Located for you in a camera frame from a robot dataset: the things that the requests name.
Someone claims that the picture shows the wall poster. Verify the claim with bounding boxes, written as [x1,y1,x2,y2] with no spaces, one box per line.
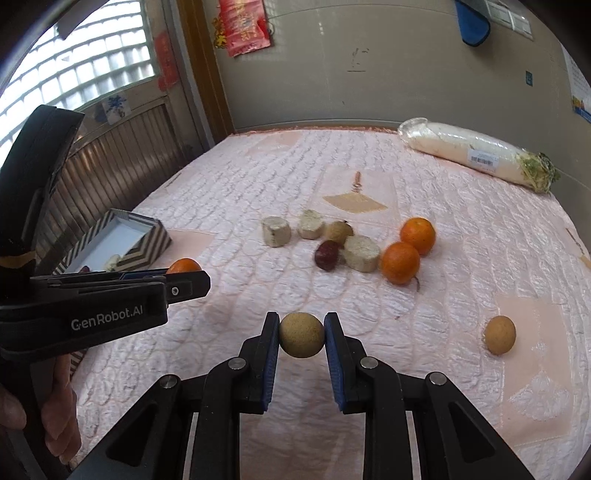
[561,44,591,123]

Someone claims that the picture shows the brown round longan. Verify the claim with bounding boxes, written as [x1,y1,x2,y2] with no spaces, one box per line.
[483,315,517,356]
[323,220,355,245]
[279,312,326,358]

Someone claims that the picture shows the wooden door frame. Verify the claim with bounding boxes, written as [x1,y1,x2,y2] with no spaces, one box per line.
[178,0,236,153]

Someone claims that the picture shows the glass block window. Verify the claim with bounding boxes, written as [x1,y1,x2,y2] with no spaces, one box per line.
[0,0,162,153]

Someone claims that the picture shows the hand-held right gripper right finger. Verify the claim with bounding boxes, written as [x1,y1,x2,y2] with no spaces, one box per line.
[323,312,525,480]

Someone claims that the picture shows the red paper strip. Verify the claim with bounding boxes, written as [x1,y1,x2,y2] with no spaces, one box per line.
[154,31,181,90]

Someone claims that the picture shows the brown ribbed metal panel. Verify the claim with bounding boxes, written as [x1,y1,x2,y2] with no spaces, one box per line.
[34,92,208,273]

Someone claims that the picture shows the blue white paper sticker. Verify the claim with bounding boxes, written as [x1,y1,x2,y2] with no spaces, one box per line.
[95,95,132,123]

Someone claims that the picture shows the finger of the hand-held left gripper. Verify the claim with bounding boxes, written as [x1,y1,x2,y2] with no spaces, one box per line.
[60,268,169,281]
[30,270,212,305]

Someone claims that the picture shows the orange mandarin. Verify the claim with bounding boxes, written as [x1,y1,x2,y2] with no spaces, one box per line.
[399,217,437,257]
[166,258,204,275]
[380,241,422,291]

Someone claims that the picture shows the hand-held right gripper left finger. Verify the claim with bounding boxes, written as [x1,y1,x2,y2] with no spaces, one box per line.
[69,311,281,480]

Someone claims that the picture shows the pink quilted bedspread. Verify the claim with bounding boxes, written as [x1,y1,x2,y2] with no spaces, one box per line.
[69,124,591,480]

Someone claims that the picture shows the blue cloth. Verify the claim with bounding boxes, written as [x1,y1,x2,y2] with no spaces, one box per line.
[454,0,491,47]

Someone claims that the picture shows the plastic wrapped white radish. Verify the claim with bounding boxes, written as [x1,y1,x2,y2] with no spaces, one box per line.
[398,117,561,195]

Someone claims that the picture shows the red gold paper ornament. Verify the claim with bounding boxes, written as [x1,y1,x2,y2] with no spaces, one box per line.
[212,16,230,49]

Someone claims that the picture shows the red wall hanging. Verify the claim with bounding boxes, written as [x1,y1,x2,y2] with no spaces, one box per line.
[219,0,272,57]

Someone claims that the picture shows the striped cardboard tray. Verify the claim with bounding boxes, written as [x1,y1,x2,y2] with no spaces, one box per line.
[48,209,172,377]

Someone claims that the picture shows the white wall socket panel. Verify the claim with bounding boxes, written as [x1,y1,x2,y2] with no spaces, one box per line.
[482,0,534,35]

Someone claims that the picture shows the person's left hand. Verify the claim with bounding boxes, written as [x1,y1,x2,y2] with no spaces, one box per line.
[0,353,83,467]

